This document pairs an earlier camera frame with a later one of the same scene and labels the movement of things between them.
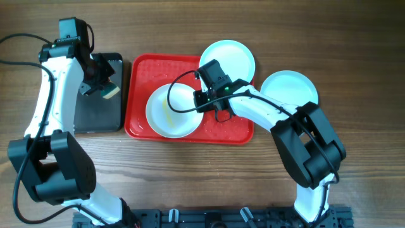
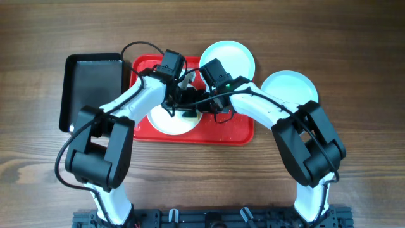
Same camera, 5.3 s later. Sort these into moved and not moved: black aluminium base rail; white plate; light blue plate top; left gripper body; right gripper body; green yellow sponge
Moved: left gripper body; green yellow sponge; light blue plate top
Not moved: right gripper body; white plate; black aluminium base rail
